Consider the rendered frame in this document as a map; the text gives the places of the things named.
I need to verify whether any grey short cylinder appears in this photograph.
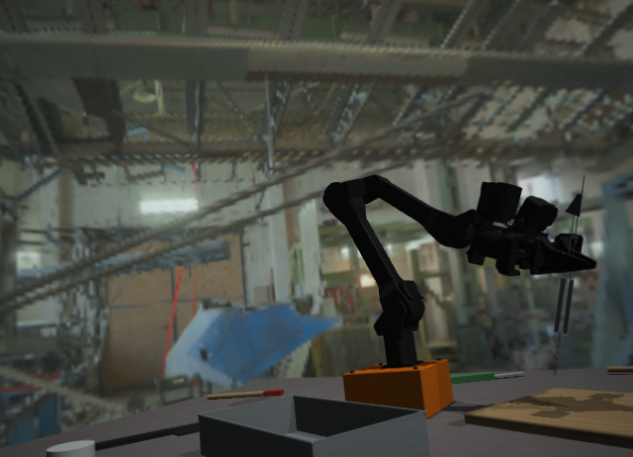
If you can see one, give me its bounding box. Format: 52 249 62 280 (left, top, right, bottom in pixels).
46 440 96 457

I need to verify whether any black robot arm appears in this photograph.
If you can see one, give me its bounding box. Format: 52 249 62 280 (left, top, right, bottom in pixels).
322 174 558 369

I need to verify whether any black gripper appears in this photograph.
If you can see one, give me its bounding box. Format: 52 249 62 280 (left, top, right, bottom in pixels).
494 228 596 277

